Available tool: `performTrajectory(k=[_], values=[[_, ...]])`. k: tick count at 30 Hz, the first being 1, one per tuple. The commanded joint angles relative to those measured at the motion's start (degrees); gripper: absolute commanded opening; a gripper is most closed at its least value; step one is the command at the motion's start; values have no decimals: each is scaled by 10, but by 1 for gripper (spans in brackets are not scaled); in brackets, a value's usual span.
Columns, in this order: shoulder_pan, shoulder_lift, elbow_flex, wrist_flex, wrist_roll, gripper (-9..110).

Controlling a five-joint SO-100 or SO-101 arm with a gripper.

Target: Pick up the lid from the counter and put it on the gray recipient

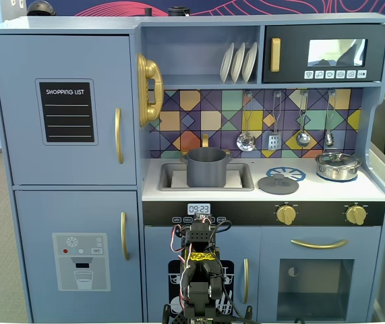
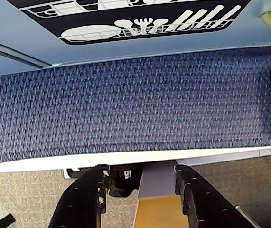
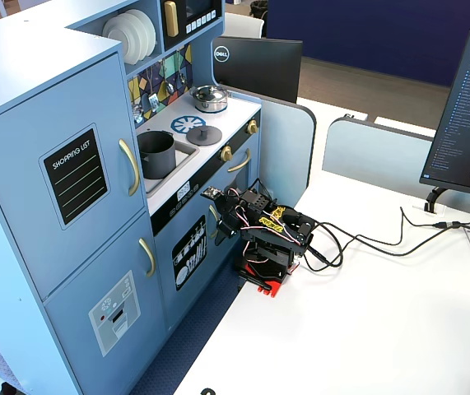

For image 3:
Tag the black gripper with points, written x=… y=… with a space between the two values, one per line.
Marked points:
x=223 y=227

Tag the gray round lid with knob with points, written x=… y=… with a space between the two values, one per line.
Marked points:
x=203 y=136

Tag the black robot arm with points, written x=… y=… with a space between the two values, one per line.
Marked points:
x=275 y=243

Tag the red robot base clamp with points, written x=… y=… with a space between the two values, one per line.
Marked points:
x=271 y=284

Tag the digital clock display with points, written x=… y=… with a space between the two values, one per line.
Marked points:
x=183 y=190

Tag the gold stove knob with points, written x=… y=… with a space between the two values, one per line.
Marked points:
x=226 y=154
x=252 y=127

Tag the gray toy pot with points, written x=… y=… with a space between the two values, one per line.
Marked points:
x=158 y=158

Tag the tall light blue desk divider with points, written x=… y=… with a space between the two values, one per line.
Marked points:
x=288 y=152

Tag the silver toy pot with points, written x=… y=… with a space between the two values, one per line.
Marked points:
x=212 y=106

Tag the silver perforated skimmer spoon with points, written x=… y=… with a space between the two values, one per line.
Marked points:
x=137 y=113

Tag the silver toy spatula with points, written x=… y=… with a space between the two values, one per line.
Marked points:
x=152 y=100

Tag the silver toy ladle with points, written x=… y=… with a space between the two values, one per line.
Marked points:
x=170 y=87

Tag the silver toy spoon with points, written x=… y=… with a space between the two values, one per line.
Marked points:
x=182 y=76

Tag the black Dell monitor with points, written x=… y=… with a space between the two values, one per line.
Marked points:
x=259 y=68

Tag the colourful geometric backsplash panel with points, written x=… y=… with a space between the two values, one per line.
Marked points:
x=177 y=61

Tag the low light blue desk divider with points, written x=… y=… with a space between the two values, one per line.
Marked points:
x=378 y=160

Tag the white chair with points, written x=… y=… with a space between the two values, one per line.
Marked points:
x=243 y=24

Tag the blue toy kitchen unit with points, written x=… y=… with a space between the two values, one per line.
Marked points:
x=20 y=205

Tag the white toy plate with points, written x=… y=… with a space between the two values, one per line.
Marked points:
x=150 y=31
x=133 y=33
x=115 y=37

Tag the monitor with lit screen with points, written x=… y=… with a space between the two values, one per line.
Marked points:
x=465 y=115

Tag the small wrist camera board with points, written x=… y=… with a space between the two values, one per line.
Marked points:
x=212 y=192

